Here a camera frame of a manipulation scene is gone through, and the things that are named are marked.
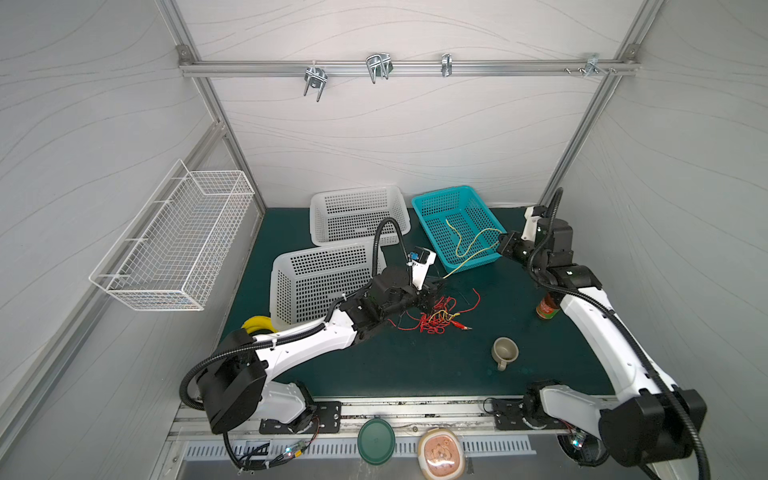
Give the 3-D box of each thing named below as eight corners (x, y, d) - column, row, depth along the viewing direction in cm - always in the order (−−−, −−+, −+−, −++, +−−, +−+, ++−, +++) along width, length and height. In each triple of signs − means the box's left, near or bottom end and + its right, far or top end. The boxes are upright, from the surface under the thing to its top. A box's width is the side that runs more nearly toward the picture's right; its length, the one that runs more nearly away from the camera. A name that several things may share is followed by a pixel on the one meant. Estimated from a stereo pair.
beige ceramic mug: (493, 371, 82) (498, 366, 79) (487, 342, 88) (492, 336, 84) (517, 371, 82) (522, 366, 79) (509, 342, 88) (514, 336, 84)
